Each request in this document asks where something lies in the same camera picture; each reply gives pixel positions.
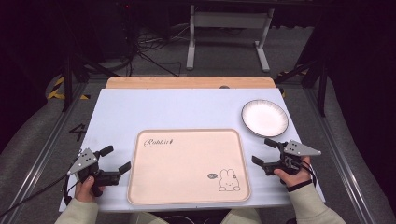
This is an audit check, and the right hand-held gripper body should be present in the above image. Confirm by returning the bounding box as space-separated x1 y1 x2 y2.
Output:
262 139 322 177

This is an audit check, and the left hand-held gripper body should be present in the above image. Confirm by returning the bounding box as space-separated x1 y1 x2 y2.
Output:
66 147 121 198

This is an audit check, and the person's right hand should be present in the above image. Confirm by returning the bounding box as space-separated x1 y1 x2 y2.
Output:
274 156 313 189

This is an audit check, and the person's left hand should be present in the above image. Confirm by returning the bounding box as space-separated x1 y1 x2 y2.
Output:
74 175 106 203

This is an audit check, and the white plate with dark rim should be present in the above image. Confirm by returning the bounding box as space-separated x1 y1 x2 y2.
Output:
241 99 290 138

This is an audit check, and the person's right leg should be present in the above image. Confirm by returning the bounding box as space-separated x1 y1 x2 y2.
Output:
219 207 263 224

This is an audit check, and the pink tray with rabbit print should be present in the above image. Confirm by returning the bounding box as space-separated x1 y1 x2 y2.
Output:
126 128 252 206

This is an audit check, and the black tripod stand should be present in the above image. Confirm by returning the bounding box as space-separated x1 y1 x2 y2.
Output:
60 52 120 113
274 59 329 118

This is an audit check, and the yellow and black floor tape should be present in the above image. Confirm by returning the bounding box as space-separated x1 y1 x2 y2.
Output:
46 76 92 101

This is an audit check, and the wooden table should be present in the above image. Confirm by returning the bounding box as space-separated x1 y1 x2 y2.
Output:
105 76 277 91

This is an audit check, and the grey metal stand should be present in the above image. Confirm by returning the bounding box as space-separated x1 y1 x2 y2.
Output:
186 4 276 73

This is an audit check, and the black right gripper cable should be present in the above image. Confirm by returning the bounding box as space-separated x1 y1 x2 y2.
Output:
300 160 318 188

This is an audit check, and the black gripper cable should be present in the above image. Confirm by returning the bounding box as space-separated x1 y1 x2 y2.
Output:
0 173 78 218
300 160 318 188

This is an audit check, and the black wrist strap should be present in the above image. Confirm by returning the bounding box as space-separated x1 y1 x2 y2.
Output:
286 179 313 193

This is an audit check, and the aluminium frame rail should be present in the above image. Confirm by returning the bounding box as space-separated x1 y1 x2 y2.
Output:
0 81 90 224
303 88 379 224

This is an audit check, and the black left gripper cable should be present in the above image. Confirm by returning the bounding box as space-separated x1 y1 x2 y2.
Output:
0 173 78 218

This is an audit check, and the bundle of black floor cables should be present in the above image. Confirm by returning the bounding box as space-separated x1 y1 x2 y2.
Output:
124 24 191 77

